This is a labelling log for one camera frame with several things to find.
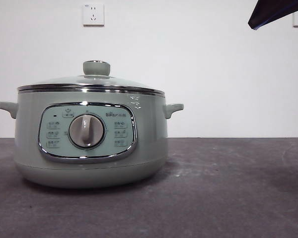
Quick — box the glass lid with green knob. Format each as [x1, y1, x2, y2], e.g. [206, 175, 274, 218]
[17, 59, 165, 96]

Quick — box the sage green electric cooking pot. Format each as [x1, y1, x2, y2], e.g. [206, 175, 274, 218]
[0, 88, 184, 190]

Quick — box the grey round control dial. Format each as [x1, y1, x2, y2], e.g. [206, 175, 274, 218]
[68, 114, 106, 149]

